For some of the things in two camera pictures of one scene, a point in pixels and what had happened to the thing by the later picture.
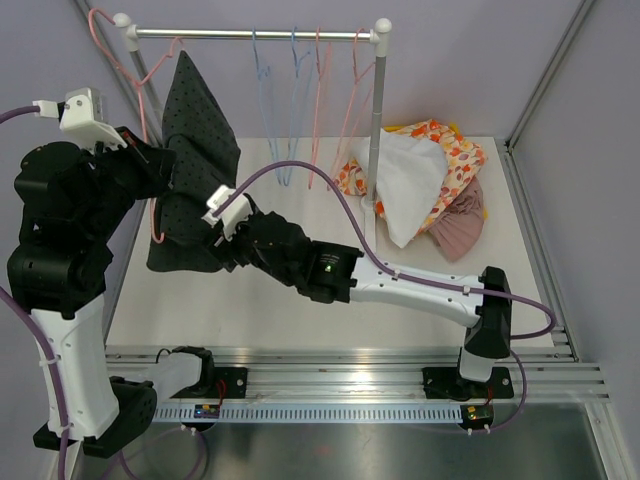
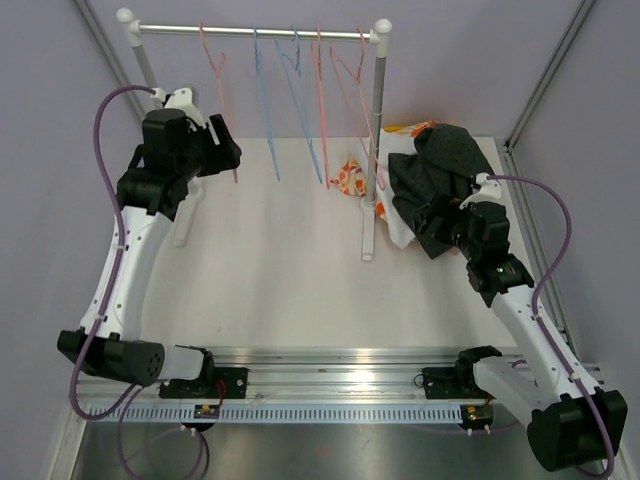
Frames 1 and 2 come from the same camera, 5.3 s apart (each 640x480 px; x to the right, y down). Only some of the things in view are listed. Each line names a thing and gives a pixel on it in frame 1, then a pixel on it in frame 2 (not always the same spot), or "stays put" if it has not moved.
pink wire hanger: (139, 88) -> (221, 76)
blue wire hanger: (262, 75) stays put
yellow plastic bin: (401, 127) stays put
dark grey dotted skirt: (204, 144) -> (429, 184)
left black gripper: (154, 164) -> (224, 154)
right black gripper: (229, 250) -> (447, 208)
